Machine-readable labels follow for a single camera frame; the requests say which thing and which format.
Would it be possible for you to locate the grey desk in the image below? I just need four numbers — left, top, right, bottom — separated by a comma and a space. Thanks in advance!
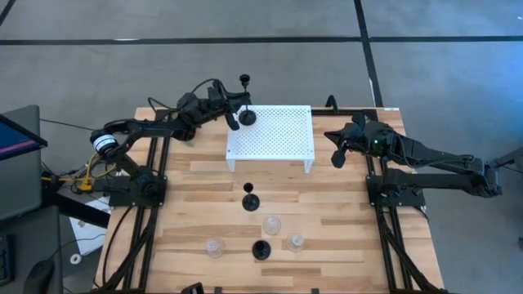
0, 203, 63, 294

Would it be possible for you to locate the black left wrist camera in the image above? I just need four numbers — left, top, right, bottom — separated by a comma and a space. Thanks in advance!
207, 85, 225, 110

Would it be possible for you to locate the black computer mouse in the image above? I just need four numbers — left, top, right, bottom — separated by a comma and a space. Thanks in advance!
23, 259, 56, 294

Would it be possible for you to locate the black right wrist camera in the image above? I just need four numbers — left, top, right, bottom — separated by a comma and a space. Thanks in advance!
365, 131, 389, 158

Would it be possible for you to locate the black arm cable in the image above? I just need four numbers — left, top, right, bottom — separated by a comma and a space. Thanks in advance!
146, 78, 220, 119

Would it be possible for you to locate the small black box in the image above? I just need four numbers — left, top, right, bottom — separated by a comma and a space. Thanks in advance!
179, 281, 205, 294

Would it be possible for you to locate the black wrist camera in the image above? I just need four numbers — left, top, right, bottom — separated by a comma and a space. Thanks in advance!
207, 85, 225, 110
365, 131, 389, 158

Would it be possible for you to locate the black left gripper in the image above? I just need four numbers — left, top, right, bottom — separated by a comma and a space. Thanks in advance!
199, 81, 251, 131

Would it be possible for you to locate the black keyboard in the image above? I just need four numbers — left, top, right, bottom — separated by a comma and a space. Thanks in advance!
0, 234, 14, 287

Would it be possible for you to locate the short black candlestick holder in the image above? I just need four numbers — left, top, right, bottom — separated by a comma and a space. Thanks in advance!
251, 239, 272, 261

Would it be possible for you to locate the white paper sheet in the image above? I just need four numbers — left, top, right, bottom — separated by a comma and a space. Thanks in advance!
68, 194, 112, 257

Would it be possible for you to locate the tall black candlestick holder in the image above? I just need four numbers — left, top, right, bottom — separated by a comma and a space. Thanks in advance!
238, 73, 258, 127

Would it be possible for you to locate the medium black candlestick holder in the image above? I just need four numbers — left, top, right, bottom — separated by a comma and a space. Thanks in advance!
241, 181, 262, 212

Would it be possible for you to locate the ribbed clear glass candle holder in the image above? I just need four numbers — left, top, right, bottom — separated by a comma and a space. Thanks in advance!
205, 238, 226, 259
261, 216, 283, 237
285, 233, 306, 253

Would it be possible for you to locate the computer monitor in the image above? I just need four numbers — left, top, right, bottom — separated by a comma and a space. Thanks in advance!
0, 113, 49, 163

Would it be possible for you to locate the yellow cable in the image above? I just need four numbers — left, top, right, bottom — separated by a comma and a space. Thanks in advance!
51, 151, 119, 193

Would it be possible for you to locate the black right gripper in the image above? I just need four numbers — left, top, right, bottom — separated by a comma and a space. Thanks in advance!
324, 112, 396, 169

